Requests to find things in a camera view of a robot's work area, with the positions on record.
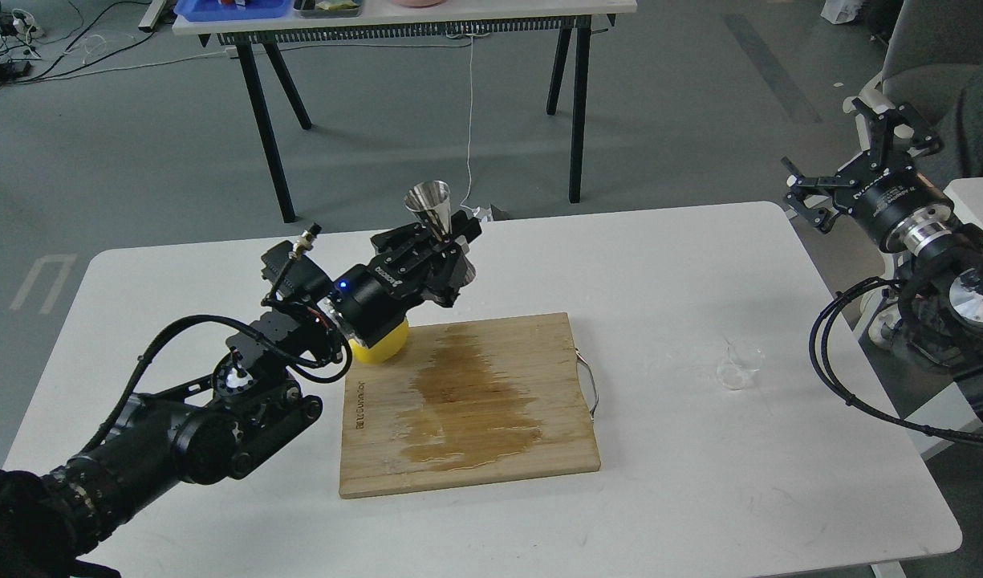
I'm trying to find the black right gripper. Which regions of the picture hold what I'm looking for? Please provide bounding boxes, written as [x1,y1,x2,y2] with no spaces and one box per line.
[782,96,953,254]

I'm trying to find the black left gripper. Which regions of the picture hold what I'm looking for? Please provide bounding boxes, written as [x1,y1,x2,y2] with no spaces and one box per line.
[327,212,481,347]

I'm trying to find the steel double jigger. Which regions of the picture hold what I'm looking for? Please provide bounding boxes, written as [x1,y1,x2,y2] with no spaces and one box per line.
[404,180,465,283]

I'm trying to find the small clear glass cup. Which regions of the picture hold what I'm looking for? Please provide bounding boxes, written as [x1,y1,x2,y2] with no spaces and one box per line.
[715,340,766,391]

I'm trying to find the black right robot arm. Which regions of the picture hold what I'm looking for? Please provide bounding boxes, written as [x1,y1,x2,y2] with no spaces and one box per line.
[783,96,983,449]

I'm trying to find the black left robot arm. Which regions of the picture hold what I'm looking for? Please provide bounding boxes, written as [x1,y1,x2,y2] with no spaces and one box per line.
[0,211,481,577]

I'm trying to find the yellow lemon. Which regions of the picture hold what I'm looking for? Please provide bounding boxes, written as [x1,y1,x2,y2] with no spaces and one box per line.
[349,319,410,364]

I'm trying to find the white office chair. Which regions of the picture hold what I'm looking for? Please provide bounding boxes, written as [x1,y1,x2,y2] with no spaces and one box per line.
[840,0,983,354]

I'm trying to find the bamboo cutting board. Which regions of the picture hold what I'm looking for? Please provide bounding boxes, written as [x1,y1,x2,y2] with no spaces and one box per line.
[339,312,601,499]

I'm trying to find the white table black legs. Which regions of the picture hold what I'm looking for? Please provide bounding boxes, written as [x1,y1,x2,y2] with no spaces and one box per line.
[173,1,638,223]

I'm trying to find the blue plastic tray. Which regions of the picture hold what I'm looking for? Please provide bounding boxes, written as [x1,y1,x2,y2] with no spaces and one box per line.
[173,0,294,22]

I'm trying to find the white hanging cable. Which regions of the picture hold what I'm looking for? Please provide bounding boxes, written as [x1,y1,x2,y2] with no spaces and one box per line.
[459,36,496,222]

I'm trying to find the floor cable bundle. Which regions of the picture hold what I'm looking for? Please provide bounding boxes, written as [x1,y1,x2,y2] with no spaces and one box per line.
[0,0,227,101]

